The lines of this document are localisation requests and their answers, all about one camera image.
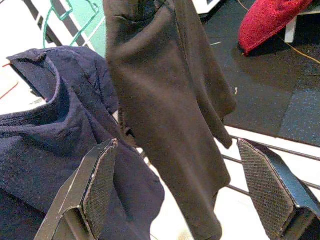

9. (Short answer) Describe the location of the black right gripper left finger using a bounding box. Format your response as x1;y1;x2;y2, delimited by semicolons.
33;138;119;240

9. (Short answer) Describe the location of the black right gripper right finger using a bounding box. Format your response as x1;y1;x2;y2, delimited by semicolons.
236;138;320;240

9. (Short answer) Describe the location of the black metal clothes rack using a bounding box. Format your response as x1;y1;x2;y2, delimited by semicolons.
219;134;320;191

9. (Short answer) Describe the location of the navy blue polo shirt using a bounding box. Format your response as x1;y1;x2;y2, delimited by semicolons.
0;46;166;240

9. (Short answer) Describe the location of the black speckled floor mat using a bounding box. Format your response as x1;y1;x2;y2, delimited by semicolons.
199;0;320;147

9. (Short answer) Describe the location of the dark brown hanging garment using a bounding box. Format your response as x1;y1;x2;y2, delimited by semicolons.
104;0;238;240

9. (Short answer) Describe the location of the white shelf stand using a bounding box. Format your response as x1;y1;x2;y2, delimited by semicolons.
284;4;320;43

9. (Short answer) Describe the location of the red cloth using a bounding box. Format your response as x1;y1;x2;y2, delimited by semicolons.
237;0;315;57

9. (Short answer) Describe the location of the white storage box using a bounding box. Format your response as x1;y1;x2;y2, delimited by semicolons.
197;0;227;15

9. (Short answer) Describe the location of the thin yellow cable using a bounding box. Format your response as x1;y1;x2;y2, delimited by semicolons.
237;0;320;65

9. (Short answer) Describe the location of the green wire hanger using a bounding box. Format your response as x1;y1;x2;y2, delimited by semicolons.
42;0;101;48

